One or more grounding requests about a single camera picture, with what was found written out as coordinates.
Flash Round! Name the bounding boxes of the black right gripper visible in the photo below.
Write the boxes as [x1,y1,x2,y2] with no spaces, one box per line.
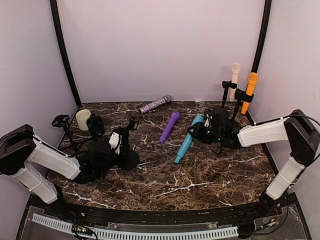
[188,121,224,145]

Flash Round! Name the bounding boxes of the light blue microphone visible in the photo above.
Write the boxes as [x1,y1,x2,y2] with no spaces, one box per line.
[174,115,204,164]

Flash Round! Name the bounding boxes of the black stand holding blue microphone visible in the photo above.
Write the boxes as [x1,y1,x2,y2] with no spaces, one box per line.
[116,117,140,170]

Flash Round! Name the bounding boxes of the purple microphone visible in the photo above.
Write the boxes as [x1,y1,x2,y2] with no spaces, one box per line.
[158,111,180,145]

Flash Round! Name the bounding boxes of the black stand holding purple microphone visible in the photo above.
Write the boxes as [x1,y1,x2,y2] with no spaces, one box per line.
[86,114,110,152]

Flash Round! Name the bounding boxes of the rhinestone silver-head microphone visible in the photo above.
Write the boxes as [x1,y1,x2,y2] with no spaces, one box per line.
[138,94,172,114]

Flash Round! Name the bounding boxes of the black stand holding white microphone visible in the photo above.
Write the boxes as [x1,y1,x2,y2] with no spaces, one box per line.
[212,80,237,121]

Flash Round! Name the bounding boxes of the black tripod shock-mount stand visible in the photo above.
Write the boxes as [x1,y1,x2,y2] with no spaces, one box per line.
[51,114,98,158]

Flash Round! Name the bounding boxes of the black stand holding orange microphone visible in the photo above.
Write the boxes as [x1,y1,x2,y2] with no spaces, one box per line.
[228,88,254,126]

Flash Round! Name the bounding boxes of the cream white microphone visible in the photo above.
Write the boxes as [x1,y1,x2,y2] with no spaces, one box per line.
[229,62,241,102]

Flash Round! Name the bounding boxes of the orange microphone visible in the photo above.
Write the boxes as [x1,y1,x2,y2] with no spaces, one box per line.
[241,72,259,115]

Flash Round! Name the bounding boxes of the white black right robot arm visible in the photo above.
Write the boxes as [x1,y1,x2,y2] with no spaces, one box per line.
[187,109,320,217]

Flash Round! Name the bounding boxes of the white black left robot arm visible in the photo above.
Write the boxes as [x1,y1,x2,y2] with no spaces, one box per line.
[0,124,119,218]

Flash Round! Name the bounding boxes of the dark blue cup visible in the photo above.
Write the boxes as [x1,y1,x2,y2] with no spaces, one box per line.
[86,114,105,137]

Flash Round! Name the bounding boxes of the white paper cup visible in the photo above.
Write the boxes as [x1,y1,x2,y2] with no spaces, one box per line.
[75,109,91,131]

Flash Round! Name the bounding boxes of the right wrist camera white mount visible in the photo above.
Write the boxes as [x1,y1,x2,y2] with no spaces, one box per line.
[204,110,212,128]

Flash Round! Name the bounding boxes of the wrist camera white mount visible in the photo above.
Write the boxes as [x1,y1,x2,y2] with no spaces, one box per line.
[204,110,212,128]
[108,127,124,155]

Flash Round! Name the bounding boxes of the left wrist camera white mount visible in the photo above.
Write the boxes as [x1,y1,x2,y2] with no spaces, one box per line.
[108,127,124,155]

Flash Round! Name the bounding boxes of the white slotted cable duct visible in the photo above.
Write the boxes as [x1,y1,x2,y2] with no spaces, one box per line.
[31,213,239,240]

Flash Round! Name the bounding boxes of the black front table rail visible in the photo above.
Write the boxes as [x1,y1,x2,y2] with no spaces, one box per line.
[43,199,296,227]

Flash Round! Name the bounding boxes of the black right corner frame post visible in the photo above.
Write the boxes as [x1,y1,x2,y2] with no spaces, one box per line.
[251,0,272,74]

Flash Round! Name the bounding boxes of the black corner frame post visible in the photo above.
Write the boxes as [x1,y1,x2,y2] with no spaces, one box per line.
[49,0,82,107]
[251,0,272,74]

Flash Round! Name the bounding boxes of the black left corner frame post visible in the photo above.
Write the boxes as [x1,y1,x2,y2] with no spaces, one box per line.
[49,0,82,107]

